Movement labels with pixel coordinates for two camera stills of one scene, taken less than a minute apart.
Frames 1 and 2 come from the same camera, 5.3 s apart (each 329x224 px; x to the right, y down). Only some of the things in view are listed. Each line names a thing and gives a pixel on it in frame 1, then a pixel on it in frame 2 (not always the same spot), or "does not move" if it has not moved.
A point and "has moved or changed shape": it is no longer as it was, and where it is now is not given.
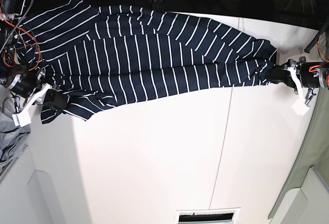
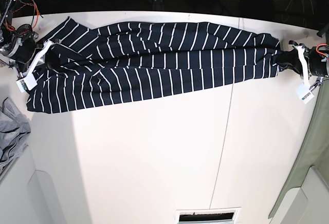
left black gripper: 23,82 -> 23,53
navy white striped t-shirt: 95,54 has moved or changed shape
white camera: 23,117 -> 28,81
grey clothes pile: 13,138 does not move
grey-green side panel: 316,152 does not move
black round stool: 256,4 does not move
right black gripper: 309,71 -> 289,59
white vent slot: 226,216 does not move
